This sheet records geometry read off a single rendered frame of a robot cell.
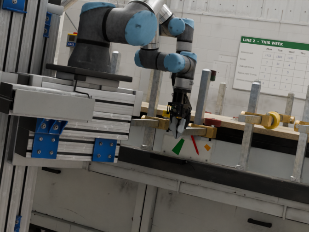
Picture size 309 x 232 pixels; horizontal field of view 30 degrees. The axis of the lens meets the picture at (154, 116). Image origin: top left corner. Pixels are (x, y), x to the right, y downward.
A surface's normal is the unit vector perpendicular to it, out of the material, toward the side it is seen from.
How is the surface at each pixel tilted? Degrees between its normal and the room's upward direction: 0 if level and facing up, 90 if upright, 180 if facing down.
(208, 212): 90
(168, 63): 90
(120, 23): 89
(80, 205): 90
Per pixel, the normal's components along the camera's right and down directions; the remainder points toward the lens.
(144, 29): 0.83, 0.25
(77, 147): 0.58, 0.14
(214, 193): -0.43, -0.02
